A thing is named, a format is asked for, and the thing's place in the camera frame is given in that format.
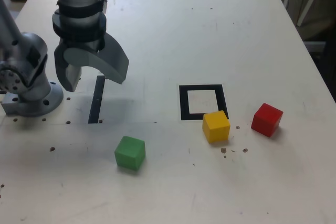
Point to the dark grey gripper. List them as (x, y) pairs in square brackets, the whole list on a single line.
[(81, 44)]

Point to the green cube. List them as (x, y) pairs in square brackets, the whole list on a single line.
[(128, 153)]

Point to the yellow cube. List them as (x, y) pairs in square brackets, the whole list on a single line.
[(216, 128)]

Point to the red cube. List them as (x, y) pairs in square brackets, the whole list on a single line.
[(266, 120)]

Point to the black tape square outline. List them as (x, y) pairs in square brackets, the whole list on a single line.
[(183, 103)]

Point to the black tape strip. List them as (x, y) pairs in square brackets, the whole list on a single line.
[(95, 100)]

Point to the small grey gripper camera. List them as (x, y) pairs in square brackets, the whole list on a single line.
[(105, 5)]

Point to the grey metal rail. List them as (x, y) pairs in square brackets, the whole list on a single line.
[(315, 46)]

